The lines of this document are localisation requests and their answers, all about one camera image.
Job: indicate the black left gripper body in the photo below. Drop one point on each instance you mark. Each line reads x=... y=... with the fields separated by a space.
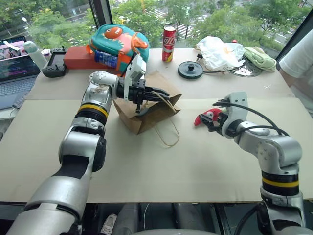
x=137 y=94

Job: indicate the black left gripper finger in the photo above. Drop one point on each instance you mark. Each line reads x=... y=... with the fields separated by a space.
x=157 y=97
x=157 y=91

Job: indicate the white plastic bag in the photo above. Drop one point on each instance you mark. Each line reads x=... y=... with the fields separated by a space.
x=217 y=52

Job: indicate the round metal plate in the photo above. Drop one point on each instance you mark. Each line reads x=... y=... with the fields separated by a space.
x=249 y=70

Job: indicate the teal dinosaur backpack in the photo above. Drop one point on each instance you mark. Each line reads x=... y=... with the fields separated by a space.
x=122 y=41

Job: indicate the black window pillar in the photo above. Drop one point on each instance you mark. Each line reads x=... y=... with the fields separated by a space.
x=100 y=12

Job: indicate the small white cup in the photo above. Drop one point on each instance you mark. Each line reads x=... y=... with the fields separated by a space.
x=46 y=54

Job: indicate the black handheld controller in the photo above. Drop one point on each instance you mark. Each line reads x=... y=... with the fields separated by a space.
x=55 y=64

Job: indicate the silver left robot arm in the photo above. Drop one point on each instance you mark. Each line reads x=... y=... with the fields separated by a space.
x=73 y=186

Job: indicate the open laptop computer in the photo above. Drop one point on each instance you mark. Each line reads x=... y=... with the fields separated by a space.
x=14 y=73

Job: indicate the red rectangular box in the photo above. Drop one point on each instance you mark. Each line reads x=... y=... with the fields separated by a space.
x=78 y=60

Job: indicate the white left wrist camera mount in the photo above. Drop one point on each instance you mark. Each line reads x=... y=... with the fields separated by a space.
x=134 y=69

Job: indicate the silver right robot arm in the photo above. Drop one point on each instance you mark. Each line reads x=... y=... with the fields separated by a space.
x=276 y=151

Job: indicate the white sneaker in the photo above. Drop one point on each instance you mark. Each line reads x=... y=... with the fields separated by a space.
x=108 y=224

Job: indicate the light green cloth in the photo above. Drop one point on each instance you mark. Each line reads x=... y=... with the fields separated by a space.
x=260 y=58

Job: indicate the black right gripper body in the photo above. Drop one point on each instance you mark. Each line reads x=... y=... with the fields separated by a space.
x=217 y=124

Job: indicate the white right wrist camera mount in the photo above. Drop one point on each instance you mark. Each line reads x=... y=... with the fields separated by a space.
x=237 y=107

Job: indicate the brown paper bag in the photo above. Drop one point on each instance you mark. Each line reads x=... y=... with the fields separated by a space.
x=144 y=121

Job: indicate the black power plug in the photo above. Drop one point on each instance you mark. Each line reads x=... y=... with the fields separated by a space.
x=199 y=58

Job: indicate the black slanted window frame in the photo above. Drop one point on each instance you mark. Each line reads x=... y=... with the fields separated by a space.
x=296 y=34

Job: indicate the person in white shirt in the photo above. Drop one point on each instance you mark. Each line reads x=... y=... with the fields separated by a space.
x=299 y=54

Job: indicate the red cola can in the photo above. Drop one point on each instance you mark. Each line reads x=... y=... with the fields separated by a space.
x=169 y=45

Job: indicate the blue labelled bottle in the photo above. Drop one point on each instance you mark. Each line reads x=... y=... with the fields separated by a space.
x=105 y=58

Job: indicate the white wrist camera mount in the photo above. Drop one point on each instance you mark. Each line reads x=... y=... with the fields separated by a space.
x=237 y=107
x=134 y=69

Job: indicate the red plush toy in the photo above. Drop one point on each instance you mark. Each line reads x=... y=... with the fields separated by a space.
x=215 y=112

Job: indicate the white bottle green cap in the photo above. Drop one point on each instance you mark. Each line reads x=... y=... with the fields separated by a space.
x=36 y=57

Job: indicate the person's bare forearm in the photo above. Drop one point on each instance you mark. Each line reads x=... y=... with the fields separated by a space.
x=288 y=78

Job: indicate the black round kettle base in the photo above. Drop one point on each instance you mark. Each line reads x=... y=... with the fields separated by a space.
x=190 y=70

